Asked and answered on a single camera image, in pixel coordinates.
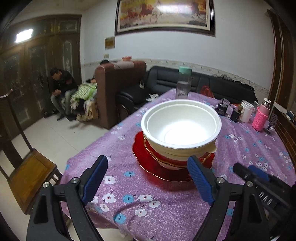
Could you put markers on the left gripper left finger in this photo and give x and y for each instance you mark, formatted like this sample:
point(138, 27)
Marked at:
point(47, 220)

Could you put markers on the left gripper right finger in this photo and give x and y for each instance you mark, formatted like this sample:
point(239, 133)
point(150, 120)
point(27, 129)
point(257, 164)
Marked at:
point(248, 222)

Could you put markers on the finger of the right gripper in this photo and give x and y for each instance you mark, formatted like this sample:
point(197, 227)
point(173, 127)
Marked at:
point(259, 173)
point(247, 176)

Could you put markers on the red gold-rimmed plate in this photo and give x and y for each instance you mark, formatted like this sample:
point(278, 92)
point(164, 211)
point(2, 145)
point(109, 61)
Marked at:
point(172, 164)
point(151, 166)

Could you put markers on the cream plastic bowl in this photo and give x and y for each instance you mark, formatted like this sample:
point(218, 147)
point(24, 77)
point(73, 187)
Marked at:
point(177, 155)

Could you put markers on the white paper bowl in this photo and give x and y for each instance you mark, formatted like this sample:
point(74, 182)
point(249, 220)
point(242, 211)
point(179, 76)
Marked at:
point(181, 124)

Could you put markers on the pink knitted sleeve thermos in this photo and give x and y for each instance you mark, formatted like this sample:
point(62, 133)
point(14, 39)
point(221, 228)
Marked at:
point(261, 115)

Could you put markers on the wooden side cabinet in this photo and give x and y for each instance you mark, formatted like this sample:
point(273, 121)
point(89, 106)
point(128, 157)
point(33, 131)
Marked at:
point(285, 129)

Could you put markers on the small dark brown-capped bottle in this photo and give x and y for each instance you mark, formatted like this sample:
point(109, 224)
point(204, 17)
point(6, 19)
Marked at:
point(235, 116)

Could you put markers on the wooden chair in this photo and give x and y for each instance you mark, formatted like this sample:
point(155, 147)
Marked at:
point(31, 171)

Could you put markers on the black phone stand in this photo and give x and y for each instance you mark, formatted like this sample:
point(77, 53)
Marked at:
point(272, 122)

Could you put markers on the black motor device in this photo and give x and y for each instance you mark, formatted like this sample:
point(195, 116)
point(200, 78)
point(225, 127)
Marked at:
point(222, 106)

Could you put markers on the purple floral tablecloth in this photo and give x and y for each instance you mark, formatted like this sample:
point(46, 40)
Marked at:
point(149, 208)

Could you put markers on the red bag on sofa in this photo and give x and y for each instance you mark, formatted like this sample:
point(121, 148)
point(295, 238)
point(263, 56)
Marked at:
point(206, 91)

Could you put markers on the clear bottle green lid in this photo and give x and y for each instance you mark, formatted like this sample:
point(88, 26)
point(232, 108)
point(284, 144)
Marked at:
point(184, 82)

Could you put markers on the black leather sofa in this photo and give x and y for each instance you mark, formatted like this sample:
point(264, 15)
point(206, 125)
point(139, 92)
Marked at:
point(158, 80)

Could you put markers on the person under green blanket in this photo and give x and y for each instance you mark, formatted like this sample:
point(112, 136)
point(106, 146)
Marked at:
point(82, 102)

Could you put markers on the seated person dark clothes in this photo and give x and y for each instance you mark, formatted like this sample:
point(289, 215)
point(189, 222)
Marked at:
point(64, 86)

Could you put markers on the brown armchair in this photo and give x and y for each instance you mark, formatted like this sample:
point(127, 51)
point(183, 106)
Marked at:
point(112, 78)

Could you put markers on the dark wooden wardrobe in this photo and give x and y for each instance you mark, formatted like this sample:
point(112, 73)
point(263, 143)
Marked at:
point(29, 50)

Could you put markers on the small framed certificate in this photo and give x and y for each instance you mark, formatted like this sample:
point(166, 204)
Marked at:
point(110, 43)

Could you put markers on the framed painting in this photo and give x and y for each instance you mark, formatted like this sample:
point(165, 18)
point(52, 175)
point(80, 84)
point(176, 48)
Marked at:
point(196, 16)

